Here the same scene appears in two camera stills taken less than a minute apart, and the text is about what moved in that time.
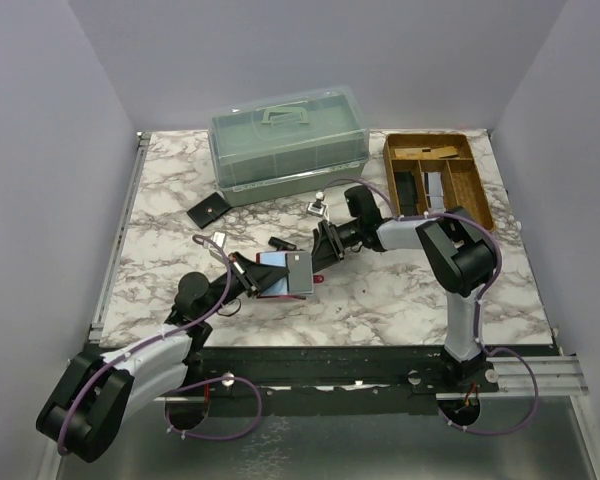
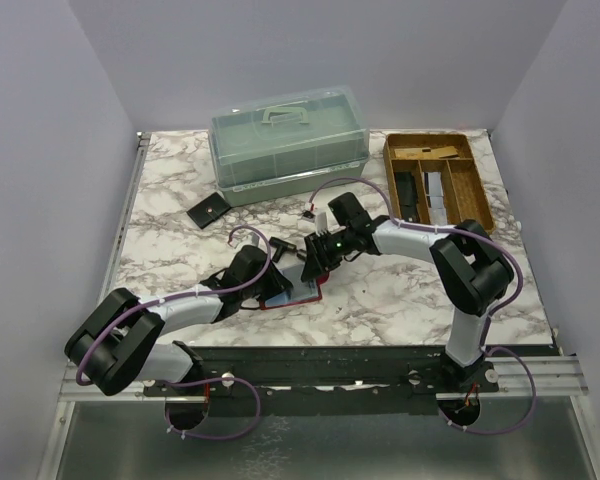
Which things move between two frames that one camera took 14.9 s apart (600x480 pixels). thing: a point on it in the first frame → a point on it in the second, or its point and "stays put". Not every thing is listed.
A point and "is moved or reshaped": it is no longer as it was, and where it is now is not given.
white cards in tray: [436, 191] stays put
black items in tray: [407, 192] stays put
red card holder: [317, 279] is moved or reshaped
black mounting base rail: [327, 377] stays put
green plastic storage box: [289, 144] stays put
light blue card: [275, 259] is moved or reshaped
